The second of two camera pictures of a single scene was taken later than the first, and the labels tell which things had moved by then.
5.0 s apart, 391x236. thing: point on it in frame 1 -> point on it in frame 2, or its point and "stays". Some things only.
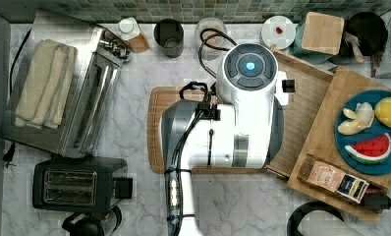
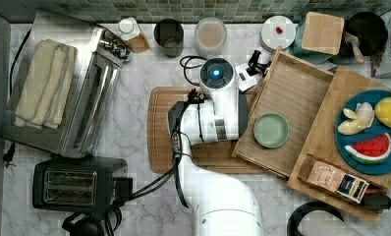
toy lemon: x=389 y=111 stays
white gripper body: x=284 y=88 -> x=246 y=82
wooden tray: x=310 y=85 stays
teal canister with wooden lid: x=319 y=37 stays
